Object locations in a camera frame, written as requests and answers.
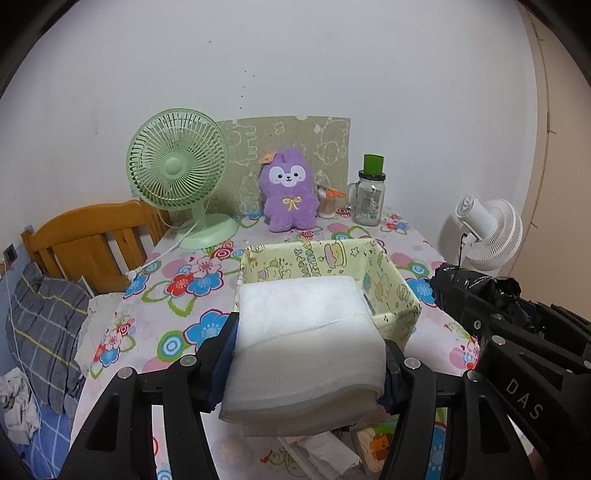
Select white towel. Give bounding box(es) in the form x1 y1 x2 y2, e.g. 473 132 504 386
219 276 386 437

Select cartoon tissue pack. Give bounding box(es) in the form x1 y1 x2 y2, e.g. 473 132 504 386
352 415 399 475

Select white standing fan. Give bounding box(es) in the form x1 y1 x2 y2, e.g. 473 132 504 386
455 195 524 272

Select crumpled white grey cloth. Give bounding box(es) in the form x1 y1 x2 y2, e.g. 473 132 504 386
1 368 41 445

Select yellow cartoon fabric storage box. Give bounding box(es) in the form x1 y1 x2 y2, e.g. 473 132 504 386
236 237 421 349

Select grey plaid pillow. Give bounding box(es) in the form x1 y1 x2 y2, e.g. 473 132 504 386
6 262 90 418

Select floral tablecloth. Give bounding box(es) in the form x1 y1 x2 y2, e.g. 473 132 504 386
70 209 480 479

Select glass mason jar green lid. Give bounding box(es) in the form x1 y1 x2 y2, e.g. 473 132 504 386
346 154 386 227

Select cotton swab jar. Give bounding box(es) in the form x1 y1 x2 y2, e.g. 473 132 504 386
317 185 346 219

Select green cartoon cardboard panel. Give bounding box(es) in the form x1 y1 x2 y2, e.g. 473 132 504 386
205 116 351 215

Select purple plush toy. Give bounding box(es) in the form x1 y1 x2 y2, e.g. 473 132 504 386
259 148 320 233

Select green desk fan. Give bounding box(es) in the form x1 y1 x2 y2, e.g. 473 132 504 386
126 108 238 250

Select white fan power cable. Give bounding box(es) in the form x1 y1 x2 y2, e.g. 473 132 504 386
125 216 199 282

